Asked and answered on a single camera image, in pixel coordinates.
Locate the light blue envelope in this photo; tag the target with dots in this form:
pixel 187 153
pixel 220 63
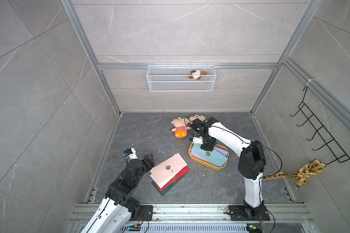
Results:
pixel 213 157

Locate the black wire hook rack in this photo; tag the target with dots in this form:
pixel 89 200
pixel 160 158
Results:
pixel 327 140

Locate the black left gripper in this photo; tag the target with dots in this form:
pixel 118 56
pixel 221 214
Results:
pixel 147 163

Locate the plush doll blue pants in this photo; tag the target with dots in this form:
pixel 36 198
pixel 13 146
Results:
pixel 197 116

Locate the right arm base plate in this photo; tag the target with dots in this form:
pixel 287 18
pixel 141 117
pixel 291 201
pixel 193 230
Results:
pixel 245 213

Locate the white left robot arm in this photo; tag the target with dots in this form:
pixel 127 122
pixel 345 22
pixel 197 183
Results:
pixel 118 206

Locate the purple envelope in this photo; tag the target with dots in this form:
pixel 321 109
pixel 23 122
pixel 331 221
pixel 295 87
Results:
pixel 223 150

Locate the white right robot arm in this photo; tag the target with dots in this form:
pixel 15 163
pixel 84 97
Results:
pixel 251 159

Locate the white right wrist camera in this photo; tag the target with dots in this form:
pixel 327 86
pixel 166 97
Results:
pixel 196 139

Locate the yellow patterned cloth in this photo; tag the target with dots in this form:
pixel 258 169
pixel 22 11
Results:
pixel 302 175

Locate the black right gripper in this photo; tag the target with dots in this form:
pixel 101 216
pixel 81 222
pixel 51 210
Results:
pixel 209 148

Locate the white wire mesh basket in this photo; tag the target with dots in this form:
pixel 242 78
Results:
pixel 174 78

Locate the red envelope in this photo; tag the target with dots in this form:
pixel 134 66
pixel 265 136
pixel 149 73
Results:
pixel 184 171

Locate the dark green envelope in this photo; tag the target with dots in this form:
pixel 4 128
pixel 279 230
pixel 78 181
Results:
pixel 167 187

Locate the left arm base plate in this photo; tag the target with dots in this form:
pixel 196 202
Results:
pixel 143 211

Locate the pink envelope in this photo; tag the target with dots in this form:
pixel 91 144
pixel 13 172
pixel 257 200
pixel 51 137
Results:
pixel 166 170

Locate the small brown white plush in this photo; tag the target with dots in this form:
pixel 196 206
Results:
pixel 197 74

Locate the metal mounting rail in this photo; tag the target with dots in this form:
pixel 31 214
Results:
pixel 216 212

